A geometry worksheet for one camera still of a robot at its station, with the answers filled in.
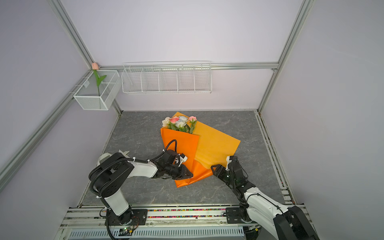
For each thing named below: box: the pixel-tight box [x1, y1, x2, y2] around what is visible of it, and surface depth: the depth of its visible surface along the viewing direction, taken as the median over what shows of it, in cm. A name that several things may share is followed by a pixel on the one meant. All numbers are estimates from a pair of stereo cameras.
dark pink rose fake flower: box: [170, 116, 180, 124], surface depth 110 cm
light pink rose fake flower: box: [188, 116, 197, 134], surface depth 114 cm
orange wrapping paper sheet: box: [160, 112, 241, 188], surface depth 102 cm
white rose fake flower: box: [175, 116, 188, 128], surface depth 108 cm
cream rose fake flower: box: [162, 117, 172, 127], surface depth 111 cm
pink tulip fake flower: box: [91, 62, 107, 97], surface depth 93 cm
